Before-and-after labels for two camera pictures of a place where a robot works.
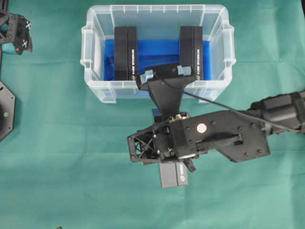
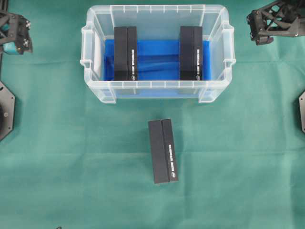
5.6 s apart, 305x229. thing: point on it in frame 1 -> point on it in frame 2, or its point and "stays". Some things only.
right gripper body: (173, 139) -> (279, 19)
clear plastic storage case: (119, 42) stays
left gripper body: (19, 32) stays
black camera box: (125, 53) stays
